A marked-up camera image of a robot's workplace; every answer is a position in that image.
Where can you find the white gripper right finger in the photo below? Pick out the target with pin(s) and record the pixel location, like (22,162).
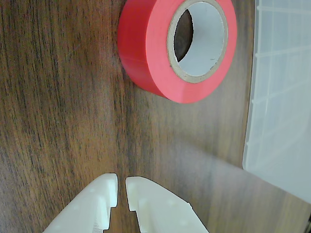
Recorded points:
(158,206)

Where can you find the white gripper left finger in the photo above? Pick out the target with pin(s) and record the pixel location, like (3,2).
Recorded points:
(97,199)

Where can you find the red tape roll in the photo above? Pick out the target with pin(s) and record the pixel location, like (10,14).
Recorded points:
(158,72)

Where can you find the clear plastic box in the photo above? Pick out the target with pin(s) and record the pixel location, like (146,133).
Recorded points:
(279,97)

